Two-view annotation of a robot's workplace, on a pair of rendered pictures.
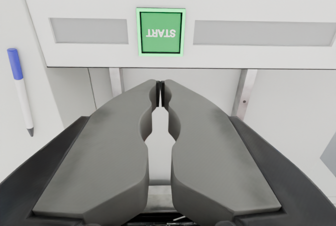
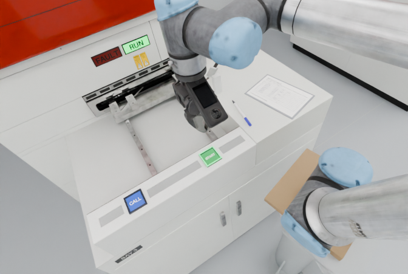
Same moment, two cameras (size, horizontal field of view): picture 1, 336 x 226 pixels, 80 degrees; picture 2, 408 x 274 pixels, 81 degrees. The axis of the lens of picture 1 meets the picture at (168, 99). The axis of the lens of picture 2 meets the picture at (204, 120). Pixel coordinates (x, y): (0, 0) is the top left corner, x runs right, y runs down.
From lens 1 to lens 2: 0.54 m
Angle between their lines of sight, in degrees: 18
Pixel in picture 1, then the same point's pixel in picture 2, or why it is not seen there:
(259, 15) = (181, 180)
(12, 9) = (255, 136)
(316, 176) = (47, 159)
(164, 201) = (155, 95)
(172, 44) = (204, 155)
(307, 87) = (117, 193)
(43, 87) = (236, 119)
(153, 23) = (214, 157)
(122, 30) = (222, 150)
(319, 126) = (90, 181)
